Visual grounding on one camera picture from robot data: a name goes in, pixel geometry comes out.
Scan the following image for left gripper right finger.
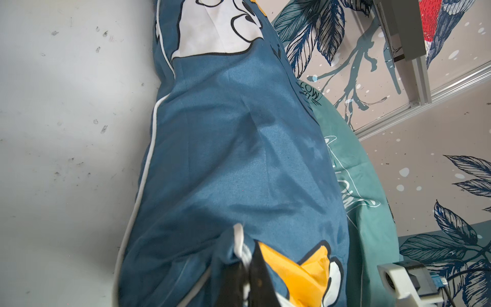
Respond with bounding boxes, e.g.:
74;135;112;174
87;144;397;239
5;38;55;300
248;241;281;307

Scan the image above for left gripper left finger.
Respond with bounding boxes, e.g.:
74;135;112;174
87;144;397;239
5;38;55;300
215;262;246;307

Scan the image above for teal cat pillow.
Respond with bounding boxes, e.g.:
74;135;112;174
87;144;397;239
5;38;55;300
298;81;400;306

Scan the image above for blue cartoon pillow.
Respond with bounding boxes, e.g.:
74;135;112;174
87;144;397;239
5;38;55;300
113;1;349;306

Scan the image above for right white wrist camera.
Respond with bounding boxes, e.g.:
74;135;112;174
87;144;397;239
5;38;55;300
377;260;448;307

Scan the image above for black wire wall basket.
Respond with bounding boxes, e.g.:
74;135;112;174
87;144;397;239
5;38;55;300
373;0;426;62

